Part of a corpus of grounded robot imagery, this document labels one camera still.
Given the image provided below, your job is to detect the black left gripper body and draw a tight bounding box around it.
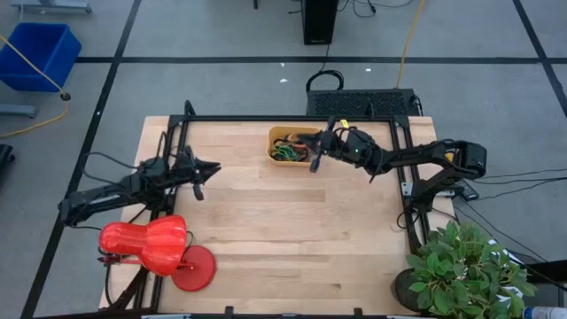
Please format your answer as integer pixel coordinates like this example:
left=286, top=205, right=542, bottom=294
left=174, top=145, right=206, bottom=202

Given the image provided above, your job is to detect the green potted plant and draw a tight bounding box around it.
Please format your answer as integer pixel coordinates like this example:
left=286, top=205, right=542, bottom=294
left=392, top=220, right=540, bottom=319

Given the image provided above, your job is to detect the coiled black cable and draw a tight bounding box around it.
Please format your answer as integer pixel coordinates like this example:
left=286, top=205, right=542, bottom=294
left=305, top=69, right=346, bottom=92

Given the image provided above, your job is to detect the black computer tower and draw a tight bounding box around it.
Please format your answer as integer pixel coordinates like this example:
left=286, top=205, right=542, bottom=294
left=301, top=0, right=339, bottom=46

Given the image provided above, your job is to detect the black perforated metal case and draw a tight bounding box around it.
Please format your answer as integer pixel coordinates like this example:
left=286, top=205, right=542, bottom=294
left=306, top=88, right=417, bottom=118

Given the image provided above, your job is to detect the clear plastic bottle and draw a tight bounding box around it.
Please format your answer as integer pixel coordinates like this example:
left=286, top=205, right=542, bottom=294
left=522, top=305, right=567, bottom=319

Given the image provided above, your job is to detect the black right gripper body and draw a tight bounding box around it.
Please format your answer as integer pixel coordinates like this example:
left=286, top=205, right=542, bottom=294
left=309, top=116, right=383, bottom=174

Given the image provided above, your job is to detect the red desk lamp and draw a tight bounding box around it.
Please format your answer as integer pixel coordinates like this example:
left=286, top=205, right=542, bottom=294
left=97, top=214, right=218, bottom=293

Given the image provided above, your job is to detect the yellow plastic bin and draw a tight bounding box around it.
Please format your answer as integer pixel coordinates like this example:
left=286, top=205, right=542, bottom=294
left=266, top=125, right=323, bottom=168

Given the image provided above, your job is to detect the grey metal furniture base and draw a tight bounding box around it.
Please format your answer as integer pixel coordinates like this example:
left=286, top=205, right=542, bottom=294
left=12, top=0, right=93, bottom=14

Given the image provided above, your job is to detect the blue plastic floor bin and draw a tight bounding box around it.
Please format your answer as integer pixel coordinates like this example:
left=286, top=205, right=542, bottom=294
left=0, top=21, right=83, bottom=93

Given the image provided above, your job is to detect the yellow hanging cable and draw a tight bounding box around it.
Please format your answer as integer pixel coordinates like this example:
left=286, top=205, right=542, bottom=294
left=0, top=34, right=72, bottom=139
left=395, top=0, right=427, bottom=89

